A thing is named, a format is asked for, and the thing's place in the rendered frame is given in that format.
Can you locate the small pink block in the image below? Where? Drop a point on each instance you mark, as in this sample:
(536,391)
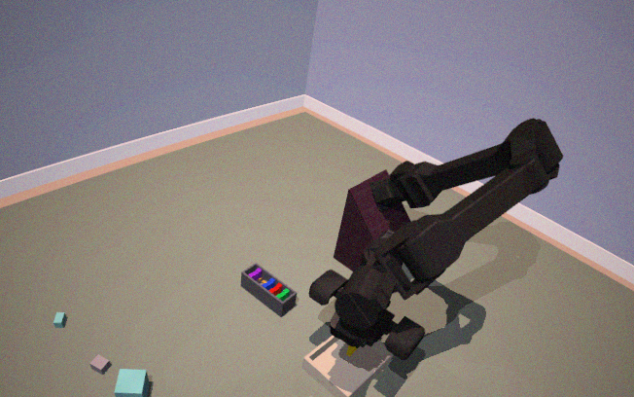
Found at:
(100,364)

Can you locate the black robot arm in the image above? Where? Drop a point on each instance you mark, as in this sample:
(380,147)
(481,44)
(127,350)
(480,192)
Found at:
(523,164)

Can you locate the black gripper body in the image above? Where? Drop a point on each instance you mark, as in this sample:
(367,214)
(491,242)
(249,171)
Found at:
(403,338)

